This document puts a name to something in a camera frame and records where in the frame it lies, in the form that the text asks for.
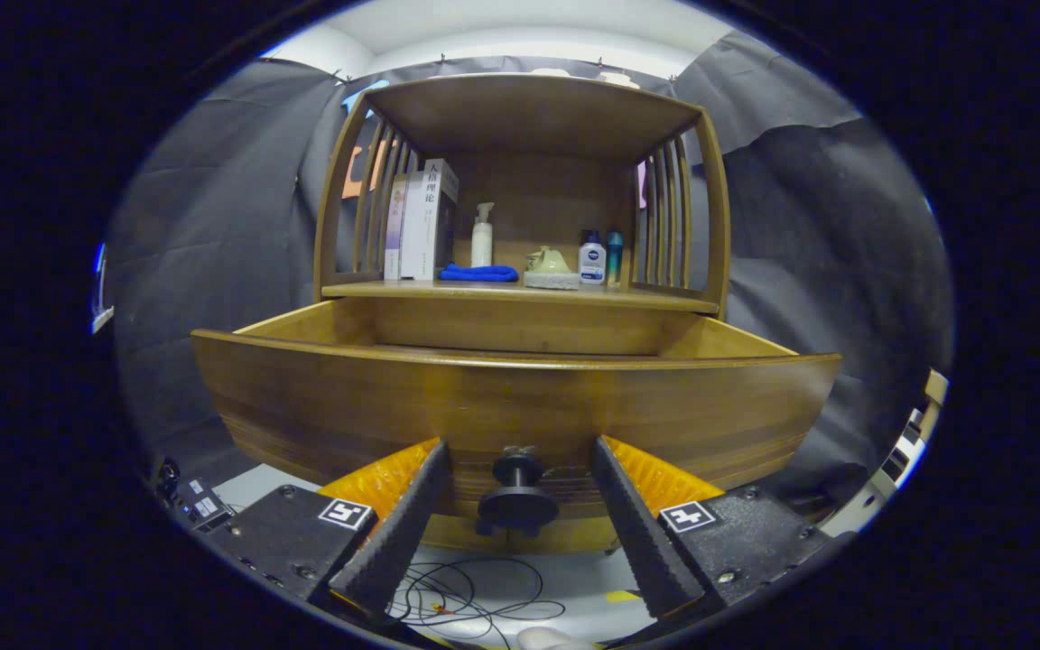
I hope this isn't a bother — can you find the wooden countertop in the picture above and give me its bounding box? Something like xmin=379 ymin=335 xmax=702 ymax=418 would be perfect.
xmin=321 ymin=278 xmax=721 ymax=315

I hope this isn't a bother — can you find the wooden drawer with black knob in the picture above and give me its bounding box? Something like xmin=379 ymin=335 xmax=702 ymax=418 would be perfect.
xmin=190 ymin=298 xmax=843 ymax=553

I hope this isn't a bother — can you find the black electronic device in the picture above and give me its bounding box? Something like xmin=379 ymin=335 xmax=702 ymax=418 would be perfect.
xmin=154 ymin=459 xmax=237 ymax=534

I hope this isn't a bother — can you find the cardboard box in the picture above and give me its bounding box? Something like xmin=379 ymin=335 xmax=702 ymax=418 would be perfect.
xmin=922 ymin=368 xmax=950 ymax=434

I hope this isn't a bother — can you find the white lotion bottle blue cap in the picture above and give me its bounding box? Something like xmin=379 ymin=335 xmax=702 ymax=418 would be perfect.
xmin=578 ymin=230 xmax=608 ymax=287

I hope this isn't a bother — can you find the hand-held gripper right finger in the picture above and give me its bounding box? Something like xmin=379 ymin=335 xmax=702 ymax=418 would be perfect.
xmin=592 ymin=435 xmax=846 ymax=622

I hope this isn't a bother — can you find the pale green item white base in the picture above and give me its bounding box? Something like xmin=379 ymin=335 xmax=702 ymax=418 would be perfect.
xmin=523 ymin=246 xmax=581 ymax=291

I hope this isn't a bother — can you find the white book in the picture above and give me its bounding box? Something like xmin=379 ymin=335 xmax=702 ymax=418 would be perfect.
xmin=401 ymin=159 xmax=460 ymax=281

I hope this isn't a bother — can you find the lilac book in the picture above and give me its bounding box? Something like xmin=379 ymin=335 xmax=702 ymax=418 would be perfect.
xmin=384 ymin=174 xmax=408 ymax=281

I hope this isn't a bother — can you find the white pump bottle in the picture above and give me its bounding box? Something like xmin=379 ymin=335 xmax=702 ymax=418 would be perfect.
xmin=471 ymin=202 xmax=495 ymax=268

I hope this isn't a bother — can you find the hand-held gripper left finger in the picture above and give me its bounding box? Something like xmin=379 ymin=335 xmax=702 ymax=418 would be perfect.
xmin=204 ymin=437 xmax=453 ymax=624

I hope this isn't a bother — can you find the blue cloth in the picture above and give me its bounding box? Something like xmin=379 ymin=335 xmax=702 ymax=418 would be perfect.
xmin=439 ymin=263 xmax=520 ymax=283

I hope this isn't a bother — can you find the white rounded object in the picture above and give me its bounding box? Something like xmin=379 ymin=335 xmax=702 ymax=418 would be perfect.
xmin=516 ymin=627 xmax=598 ymax=650

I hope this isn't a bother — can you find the wooden cabinet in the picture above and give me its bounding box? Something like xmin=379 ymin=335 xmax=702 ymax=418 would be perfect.
xmin=314 ymin=72 xmax=731 ymax=317

